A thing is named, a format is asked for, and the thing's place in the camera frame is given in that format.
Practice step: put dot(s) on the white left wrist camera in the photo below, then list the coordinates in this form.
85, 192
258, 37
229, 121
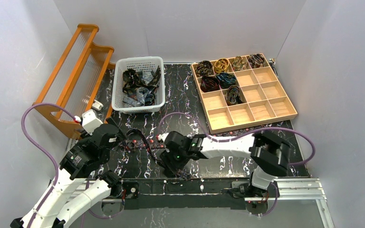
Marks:
88, 120

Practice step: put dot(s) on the rolled blue patterned tie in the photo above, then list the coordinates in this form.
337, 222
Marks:
226, 79

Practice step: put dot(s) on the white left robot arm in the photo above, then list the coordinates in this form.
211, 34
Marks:
55, 209

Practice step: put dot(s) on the dark paisley red-dotted tie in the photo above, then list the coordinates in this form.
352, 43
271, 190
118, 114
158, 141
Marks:
144, 144

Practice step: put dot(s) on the rolled black gold tie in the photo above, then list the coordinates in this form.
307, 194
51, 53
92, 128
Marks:
204, 68

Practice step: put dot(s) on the rolled brown patterned tie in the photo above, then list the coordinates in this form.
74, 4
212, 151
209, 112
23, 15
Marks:
239, 63

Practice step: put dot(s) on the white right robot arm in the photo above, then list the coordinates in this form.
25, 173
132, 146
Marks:
270, 153

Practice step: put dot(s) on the rolled yellow tie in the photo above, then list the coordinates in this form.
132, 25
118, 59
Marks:
221, 65

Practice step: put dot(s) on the white plug on table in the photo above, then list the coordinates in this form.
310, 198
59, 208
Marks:
96, 105

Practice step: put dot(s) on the rolled dark striped tie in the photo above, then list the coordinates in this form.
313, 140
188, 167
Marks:
256, 60

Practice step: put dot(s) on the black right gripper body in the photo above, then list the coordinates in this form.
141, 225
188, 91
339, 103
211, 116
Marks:
169, 156

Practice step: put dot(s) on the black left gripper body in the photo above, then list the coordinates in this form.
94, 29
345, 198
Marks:
118, 137

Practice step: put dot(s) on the light wooden compartment tray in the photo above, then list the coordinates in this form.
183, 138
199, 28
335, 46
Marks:
264, 100

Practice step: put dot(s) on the orange wooden rack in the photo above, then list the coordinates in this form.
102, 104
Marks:
75, 81

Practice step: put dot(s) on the rolled grey striped tie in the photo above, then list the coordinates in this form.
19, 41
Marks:
233, 96

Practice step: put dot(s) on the pile of ties in basket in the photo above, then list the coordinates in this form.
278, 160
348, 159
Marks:
140, 87

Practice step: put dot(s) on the aluminium frame rail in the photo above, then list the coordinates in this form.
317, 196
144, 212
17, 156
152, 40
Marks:
280, 189

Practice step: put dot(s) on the white plastic basket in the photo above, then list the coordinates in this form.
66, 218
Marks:
139, 64

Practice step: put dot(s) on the rolled maroon tie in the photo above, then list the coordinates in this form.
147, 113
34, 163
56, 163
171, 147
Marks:
209, 84

